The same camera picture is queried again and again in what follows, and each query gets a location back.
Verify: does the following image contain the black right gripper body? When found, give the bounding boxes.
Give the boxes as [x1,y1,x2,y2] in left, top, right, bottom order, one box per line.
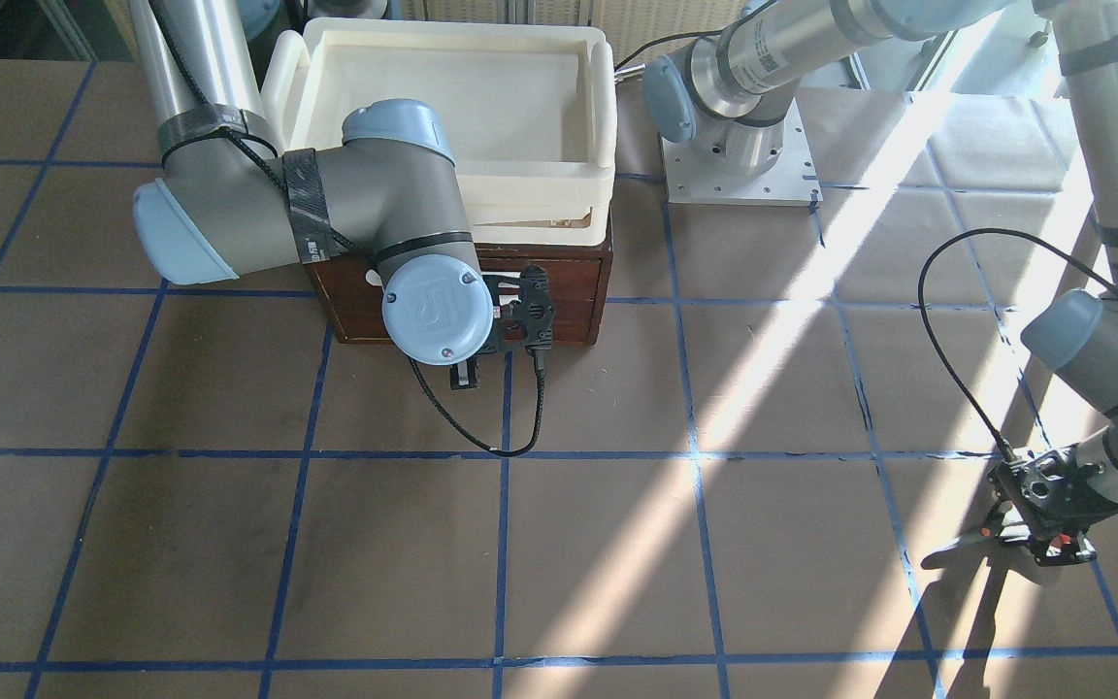
[480,264,556,355]

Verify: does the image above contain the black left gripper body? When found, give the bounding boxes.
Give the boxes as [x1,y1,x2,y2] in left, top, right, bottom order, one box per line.
[988,448,1118,567]

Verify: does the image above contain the red handled scissors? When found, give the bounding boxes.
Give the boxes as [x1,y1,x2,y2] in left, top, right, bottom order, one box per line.
[922,513,1084,570]

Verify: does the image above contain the dark wooden drawer box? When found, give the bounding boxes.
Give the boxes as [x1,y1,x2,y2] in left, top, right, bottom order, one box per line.
[305,219,614,347]

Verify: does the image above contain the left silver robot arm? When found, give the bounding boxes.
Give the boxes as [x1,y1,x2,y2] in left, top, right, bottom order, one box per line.
[642,1,1118,567]

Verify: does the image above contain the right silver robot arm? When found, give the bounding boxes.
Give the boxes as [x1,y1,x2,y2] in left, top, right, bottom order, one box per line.
[130,1,555,367]

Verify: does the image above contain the cream plastic tray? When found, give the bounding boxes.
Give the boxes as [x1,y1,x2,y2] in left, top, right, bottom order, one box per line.
[260,18,617,247]

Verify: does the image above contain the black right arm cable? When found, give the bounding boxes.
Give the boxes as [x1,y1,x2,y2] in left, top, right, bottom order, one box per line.
[148,0,548,459]

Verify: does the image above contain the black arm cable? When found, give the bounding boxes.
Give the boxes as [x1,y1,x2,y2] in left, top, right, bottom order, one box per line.
[916,227,1118,463]
[148,0,548,459]

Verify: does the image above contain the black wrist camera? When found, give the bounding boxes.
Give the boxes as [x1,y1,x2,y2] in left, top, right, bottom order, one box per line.
[448,355,480,393]

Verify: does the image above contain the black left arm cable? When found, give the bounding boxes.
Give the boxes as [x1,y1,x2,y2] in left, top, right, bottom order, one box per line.
[916,227,1118,463]

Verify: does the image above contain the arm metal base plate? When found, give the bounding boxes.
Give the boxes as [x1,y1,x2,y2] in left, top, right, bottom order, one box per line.
[660,103,824,209]

